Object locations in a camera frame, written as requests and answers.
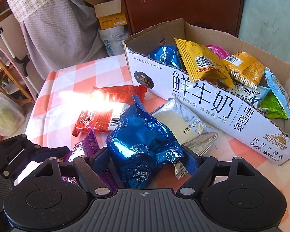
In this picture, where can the light blue cushion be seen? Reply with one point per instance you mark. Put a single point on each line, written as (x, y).
(268, 24)

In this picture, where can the yellow box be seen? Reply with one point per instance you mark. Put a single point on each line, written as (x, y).
(111, 19)

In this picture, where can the white printed sack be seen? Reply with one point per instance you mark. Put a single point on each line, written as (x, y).
(113, 43)

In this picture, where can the silver foil snack packet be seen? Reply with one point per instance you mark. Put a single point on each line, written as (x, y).
(183, 123)

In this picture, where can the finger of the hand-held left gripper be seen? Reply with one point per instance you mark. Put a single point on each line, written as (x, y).
(53, 153)

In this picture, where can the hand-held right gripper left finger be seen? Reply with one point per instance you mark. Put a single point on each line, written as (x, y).
(96, 158)

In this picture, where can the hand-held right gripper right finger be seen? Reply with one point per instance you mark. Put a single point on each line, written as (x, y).
(192, 165)

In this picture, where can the blue foil snack packet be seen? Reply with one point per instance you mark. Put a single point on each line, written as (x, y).
(140, 140)
(164, 56)

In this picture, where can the small yellow snack packet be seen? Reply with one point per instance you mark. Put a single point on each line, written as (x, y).
(249, 70)

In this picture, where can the small open cardboard box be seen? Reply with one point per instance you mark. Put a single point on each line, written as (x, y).
(108, 7)

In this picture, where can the red snack packet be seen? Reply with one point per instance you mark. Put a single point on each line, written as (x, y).
(96, 120)

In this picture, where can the green snack packet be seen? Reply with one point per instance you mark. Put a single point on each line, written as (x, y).
(270, 106)

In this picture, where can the lilac cloth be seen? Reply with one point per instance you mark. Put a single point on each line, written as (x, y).
(62, 33)

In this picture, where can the white face print snack packet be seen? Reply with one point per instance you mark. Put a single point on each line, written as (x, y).
(251, 93)

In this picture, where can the pink folding frame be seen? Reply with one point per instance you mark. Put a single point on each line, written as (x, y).
(12, 29)

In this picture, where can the light blue snack packet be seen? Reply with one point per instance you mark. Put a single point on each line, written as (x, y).
(277, 87)

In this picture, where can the printed cardboard box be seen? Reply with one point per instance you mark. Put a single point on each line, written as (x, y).
(208, 101)

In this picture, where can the plastic bag with cabbage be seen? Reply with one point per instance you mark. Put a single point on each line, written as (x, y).
(4, 113)

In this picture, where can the brown wooden nightstand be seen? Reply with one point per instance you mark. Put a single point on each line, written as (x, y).
(183, 4)

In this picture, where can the pink snack packet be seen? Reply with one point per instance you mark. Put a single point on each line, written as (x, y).
(218, 50)

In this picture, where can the large yellow snack packet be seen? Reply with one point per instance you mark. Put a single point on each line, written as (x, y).
(195, 58)

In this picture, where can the purple snack packet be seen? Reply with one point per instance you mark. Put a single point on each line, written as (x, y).
(87, 145)

